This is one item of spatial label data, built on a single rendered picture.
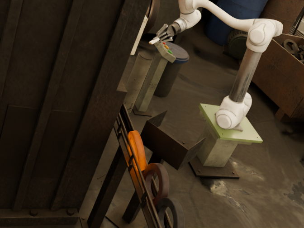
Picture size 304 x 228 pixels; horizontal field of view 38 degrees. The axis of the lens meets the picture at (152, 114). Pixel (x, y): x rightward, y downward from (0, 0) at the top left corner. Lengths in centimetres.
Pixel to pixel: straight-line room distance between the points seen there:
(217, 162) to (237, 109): 60
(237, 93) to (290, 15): 329
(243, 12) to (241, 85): 294
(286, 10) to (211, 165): 316
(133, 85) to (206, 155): 78
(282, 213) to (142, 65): 152
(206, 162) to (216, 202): 36
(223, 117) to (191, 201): 61
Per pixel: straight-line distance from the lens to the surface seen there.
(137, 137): 194
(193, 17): 313
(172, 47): 399
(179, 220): 172
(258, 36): 275
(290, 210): 356
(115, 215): 268
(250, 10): 581
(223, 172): 345
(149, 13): 220
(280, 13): 607
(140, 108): 365
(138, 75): 339
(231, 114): 296
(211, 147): 330
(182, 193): 307
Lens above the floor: 186
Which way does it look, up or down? 30 degrees down
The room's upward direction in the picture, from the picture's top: 24 degrees clockwise
